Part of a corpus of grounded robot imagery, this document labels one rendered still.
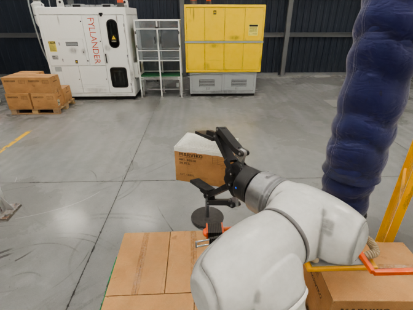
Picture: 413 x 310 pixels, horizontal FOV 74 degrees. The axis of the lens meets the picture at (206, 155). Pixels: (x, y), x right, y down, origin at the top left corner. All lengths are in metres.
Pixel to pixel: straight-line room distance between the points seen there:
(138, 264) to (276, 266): 1.93
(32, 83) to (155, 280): 6.52
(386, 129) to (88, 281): 2.68
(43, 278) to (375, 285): 2.74
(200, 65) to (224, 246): 8.06
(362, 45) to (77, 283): 2.84
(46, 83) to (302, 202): 7.51
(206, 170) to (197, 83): 5.90
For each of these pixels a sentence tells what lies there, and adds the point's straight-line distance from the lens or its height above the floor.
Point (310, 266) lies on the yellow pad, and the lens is 1.48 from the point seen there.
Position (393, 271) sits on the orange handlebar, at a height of 1.28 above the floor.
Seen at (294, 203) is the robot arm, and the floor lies 1.95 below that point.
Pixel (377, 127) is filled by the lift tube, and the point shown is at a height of 1.86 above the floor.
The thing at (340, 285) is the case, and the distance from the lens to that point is 1.75.
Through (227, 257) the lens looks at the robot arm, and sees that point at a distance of 0.37.
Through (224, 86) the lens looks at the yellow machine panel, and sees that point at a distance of 8.57.
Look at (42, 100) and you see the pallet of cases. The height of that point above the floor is 0.35.
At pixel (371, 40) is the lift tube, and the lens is 1.12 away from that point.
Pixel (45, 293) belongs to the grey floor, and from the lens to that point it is 3.10.
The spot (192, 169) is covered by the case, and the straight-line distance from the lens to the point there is 2.86.
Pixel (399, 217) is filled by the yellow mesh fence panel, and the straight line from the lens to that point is 2.37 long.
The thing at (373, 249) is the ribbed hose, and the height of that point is 1.22.
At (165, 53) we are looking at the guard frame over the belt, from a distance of 8.32.
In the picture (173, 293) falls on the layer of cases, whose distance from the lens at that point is 2.09.
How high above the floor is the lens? 2.22
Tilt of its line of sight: 27 degrees down
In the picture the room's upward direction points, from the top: straight up
